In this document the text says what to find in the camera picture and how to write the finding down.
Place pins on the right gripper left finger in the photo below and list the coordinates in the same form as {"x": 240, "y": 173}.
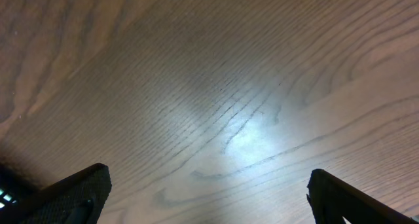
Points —
{"x": 78, "y": 198}

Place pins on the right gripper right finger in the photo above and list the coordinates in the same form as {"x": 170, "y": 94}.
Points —
{"x": 335, "y": 201}

